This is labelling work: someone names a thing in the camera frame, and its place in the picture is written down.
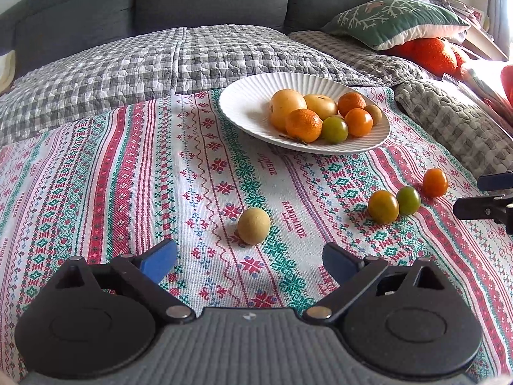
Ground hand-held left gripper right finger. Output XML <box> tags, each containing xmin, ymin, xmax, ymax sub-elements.
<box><xmin>302</xmin><ymin>242</ymin><xmax>445</xmax><ymax>323</ymax></box>

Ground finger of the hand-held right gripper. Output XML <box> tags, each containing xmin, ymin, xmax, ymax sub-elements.
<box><xmin>477</xmin><ymin>172</ymin><xmax>513</xmax><ymax>192</ymax></box>
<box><xmin>454</xmin><ymin>192</ymin><xmax>513</xmax><ymax>234</ymax></box>

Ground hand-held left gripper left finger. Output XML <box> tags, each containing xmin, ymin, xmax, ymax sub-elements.
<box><xmin>56</xmin><ymin>238</ymin><xmax>195</xmax><ymax>325</ymax></box>

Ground yellow green tomato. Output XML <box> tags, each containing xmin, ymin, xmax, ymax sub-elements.
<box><xmin>321</xmin><ymin>116</ymin><xmax>349</xmax><ymax>144</ymax></box>

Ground orange mandarin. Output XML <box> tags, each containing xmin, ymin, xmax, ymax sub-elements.
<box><xmin>337</xmin><ymin>92</ymin><xmax>367</xmax><ymax>118</ymax></box>
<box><xmin>285</xmin><ymin>108</ymin><xmax>323</xmax><ymax>143</ymax></box>

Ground white ribbed plate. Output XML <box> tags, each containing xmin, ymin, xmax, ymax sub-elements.
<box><xmin>219</xmin><ymin>73</ymin><xmax>391</xmax><ymax>155</ymax></box>

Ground small orange tomato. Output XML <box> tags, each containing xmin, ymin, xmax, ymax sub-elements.
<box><xmin>422</xmin><ymin>168</ymin><xmax>449</xmax><ymax>198</ymax></box>

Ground orange green tomato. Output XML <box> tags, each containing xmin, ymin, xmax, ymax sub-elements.
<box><xmin>367</xmin><ymin>190</ymin><xmax>400</xmax><ymax>225</ymax></box>

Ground red green patterned cloth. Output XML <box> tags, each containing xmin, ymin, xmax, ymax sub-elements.
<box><xmin>0</xmin><ymin>86</ymin><xmax>513</xmax><ymax>381</ymax></box>

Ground orange plush toy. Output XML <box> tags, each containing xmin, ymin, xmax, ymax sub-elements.
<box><xmin>501</xmin><ymin>64</ymin><xmax>513</xmax><ymax>107</ymax></box>
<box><xmin>387</xmin><ymin>38</ymin><xmax>469</xmax><ymax>77</ymax></box>

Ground clear plastic bag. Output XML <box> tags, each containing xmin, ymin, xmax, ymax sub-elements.
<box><xmin>441</xmin><ymin>60</ymin><xmax>513</xmax><ymax>117</ymax></box>

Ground flat yellow persimmon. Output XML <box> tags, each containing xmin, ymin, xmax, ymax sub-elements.
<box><xmin>303</xmin><ymin>94</ymin><xmax>338</xmax><ymax>121</ymax></box>

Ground round yellow persimmon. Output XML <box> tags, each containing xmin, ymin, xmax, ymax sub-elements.
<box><xmin>269</xmin><ymin>89</ymin><xmax>307</xmax><ymax>132</ymax></box>

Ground grey checked quilt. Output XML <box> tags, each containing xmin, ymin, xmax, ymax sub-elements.
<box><xmin>0</xmin><ymin>26</ymin><xmax>373</xmax><ymax>145</ymax></box>

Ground green white pillow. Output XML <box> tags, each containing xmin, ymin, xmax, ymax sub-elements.
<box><xmin>321</xmin><ymin>0</ymin><xmax>470</xmax><ymax>51</ymax></box>

